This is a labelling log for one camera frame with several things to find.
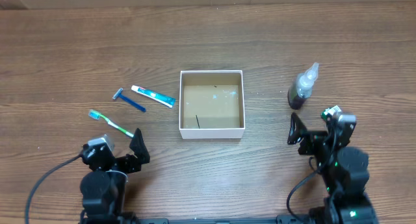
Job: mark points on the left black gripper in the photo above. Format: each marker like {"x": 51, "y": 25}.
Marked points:
{"x": 130, "y": 160}

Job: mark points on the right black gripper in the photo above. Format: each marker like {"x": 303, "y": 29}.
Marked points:
{"x": 307, "y": 141}

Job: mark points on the clear bottle with dark liquid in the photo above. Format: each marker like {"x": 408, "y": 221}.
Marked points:
{"x": 302, "y": 87}

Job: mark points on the white teal toothpaste tube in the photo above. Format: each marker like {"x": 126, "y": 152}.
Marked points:
{"x": 158, "y": 97}

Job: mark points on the green white packet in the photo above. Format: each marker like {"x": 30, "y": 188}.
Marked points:
{"x": 329, "y": 112}

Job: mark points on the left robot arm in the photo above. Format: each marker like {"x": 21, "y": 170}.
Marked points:
{"x": 103, "y": 189}

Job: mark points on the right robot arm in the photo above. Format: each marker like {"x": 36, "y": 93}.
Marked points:
{"x": 344, "y": 170}

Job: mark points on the blue disposable razor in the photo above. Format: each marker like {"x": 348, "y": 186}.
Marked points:
{"x": 119, "y": 95}

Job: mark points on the green white toothbrush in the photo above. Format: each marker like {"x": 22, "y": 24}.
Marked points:
{"x": 94, "y": 114}

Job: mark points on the open cardboard box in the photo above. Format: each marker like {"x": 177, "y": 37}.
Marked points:
{"x": 211, "y": 104}

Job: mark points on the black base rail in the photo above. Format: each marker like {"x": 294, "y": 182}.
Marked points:
{"x": 280, "y": 219}

